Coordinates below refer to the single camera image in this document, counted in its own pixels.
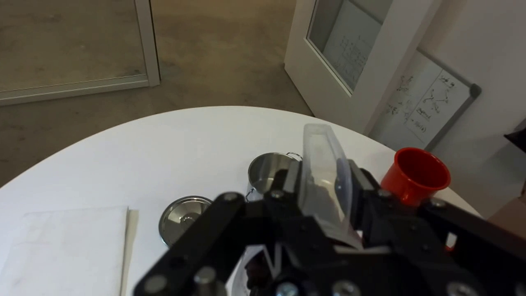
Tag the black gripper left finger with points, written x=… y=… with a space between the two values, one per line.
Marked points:
x=218 y=240

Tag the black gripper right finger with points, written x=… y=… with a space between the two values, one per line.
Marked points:
x=437 y=246

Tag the flat steel dish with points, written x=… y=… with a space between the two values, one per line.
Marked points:
x=182 y=215

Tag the red plastic cup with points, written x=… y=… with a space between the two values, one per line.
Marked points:
x=416 y=172

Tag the brown cardboard box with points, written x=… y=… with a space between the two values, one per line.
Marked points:
x=511 y=215

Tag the steel cup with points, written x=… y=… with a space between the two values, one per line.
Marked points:
x=265 y=169

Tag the whiteboard with drawings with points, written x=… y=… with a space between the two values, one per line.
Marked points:
x=427 y=103

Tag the white towel red stripes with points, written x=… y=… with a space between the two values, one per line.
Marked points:
x=59 y=251

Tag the white door glass panel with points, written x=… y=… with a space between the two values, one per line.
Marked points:
x=306 y=59

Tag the white glass partition frame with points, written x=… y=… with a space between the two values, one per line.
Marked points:
x=146 y=43

